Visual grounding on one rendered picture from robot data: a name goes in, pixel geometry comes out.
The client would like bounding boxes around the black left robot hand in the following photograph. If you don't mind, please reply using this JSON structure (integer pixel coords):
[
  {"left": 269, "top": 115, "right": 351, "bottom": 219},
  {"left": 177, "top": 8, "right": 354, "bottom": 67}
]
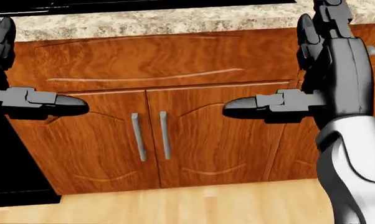
[{"left": 0, "top": 16, "right": 90, "bottom": 121}]

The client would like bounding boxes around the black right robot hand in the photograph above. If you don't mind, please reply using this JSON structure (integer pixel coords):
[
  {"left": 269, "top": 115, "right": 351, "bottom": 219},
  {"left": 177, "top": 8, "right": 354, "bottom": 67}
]
[{"left": 222, "top": 0, "right": 375, "bottom": 131}]

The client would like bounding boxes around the black kitchen appliance front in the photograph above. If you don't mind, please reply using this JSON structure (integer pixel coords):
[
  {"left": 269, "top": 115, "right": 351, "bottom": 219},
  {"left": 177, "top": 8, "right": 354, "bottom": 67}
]
[{"left": 0, "top": 109, "right": 62, "bottom": 209}]

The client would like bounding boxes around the wooden cabinet door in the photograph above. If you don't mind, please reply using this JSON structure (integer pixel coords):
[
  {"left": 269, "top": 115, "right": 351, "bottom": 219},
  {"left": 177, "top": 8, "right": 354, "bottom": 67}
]
[
  {"left": 145, "top": 80, "right": 290, "bottom": 189},
  {"left": 6, "top": 89, "right": 163, "bottom": 196}
]

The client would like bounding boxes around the wooden neighbouring cabinet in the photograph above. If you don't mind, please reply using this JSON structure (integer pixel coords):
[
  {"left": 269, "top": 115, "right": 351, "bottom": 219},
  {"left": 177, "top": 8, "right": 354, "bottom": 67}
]
[{"left": 267, "top": 22, "right": 375, "bottom": 182}]

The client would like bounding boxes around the wooden cabinet drawer front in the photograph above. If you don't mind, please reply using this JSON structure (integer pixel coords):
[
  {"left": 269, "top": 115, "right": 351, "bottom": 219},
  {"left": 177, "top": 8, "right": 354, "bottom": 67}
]
[{"left": 6, "top": 27, "right": 304, "bottom": 92}]

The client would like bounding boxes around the black cooktop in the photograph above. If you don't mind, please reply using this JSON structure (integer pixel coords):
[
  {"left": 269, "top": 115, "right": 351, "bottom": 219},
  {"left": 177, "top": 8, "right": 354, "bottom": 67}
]
[{"left": 0, "top": 0, "right": 298, "bottom": 17}]

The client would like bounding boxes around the grey cabinet door handle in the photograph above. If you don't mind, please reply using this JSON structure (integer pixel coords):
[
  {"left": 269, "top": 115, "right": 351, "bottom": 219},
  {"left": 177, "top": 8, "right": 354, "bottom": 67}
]
[
  {"left": 159, "top": 111, "right": 171, "bottom": 161},
  {"left": 131, "top": 112, "right": 148, "bottom": 162}
]

